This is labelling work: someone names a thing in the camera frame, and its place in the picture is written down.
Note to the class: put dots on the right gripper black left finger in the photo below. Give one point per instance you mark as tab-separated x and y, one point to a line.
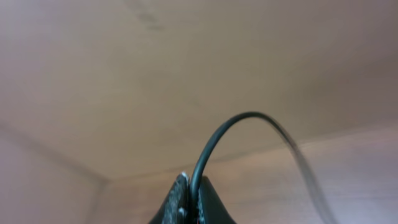
174	209

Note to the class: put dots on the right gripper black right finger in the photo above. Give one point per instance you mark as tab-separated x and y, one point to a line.
210	207

